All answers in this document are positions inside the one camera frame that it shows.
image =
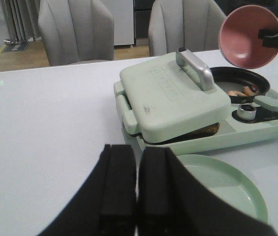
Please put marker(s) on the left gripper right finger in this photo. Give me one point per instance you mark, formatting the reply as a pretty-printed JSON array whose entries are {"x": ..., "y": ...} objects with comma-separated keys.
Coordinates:
[{"x": 172, "y": 202}]

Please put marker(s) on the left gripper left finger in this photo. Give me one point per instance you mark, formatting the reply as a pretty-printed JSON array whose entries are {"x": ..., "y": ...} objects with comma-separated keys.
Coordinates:
[{"x": 105, "y": 203}]

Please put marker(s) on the pink bowl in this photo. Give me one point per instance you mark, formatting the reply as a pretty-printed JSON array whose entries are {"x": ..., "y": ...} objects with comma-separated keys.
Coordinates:
[{"x": 238, "y": 37}]

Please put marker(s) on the shrimp piece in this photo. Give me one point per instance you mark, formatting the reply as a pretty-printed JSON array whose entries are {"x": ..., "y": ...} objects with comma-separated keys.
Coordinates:
[
  {"x": 250, "y": 91},
  {"x": 236, "y": 93}
]

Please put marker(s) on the bread slice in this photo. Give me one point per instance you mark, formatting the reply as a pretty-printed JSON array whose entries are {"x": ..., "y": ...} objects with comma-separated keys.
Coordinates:
[{"x": 200, "y": 133}]

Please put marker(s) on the green sandwich maker lid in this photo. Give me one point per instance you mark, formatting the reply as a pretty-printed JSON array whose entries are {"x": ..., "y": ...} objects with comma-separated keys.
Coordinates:
[{"x": 169, "y": 96}]

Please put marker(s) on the light green plate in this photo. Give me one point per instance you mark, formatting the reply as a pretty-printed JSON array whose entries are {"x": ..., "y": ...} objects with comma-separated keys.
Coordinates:
[{"x": 228, "y": 183}]

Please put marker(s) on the black round frying pan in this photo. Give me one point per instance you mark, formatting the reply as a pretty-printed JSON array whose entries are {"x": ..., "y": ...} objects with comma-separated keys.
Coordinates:
[{"x": 230, "y": 78}]

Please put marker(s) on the left silver control knob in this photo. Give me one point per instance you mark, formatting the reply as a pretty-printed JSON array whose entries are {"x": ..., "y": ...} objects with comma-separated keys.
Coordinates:
[{"x": 246, "y": 112}]

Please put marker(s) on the right grey chair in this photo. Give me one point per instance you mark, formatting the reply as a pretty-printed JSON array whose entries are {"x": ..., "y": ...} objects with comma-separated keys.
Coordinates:
[{"x": 193, "y": 24}]

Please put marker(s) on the grey chair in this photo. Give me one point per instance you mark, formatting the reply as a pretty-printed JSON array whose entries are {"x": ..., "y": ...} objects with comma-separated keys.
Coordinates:
[
  {"x": 76, "y": 31},
  {"x": 193, "y": 24}
]

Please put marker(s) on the left grey chair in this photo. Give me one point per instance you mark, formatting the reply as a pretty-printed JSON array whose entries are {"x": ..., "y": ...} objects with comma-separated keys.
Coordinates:
[{"x": 76, "y": 31}]

